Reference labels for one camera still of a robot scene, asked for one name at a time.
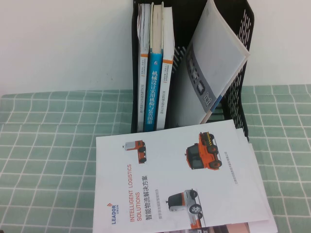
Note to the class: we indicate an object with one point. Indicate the blue hardcover book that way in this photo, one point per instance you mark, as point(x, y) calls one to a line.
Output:
point(153, 97)

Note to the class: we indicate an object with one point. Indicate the thick white orange-banded book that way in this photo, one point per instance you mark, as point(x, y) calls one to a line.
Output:
point(164, 97)

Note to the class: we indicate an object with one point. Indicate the thin white orange-banded book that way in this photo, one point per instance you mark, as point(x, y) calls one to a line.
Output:
point(142, 97)

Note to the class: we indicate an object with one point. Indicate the black mesh book holder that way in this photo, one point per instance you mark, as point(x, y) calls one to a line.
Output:
point(239, 102)

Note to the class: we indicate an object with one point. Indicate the white logistics vehicle brochure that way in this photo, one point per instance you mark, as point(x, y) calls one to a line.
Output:
point(170, 170)

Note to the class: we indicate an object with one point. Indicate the grey robot catalogue brochure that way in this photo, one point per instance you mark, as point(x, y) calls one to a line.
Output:
point(213, 48)

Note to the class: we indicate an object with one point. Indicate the white paper sheet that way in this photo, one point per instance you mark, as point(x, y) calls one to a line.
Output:
point(272, 223)
point(244, 145)

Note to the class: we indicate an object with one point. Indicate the green checked tablecloth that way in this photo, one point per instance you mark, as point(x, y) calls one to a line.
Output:
point(48, 157)

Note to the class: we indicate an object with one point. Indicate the colour photo magazine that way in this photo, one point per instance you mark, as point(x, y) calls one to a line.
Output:
point(230, 229)

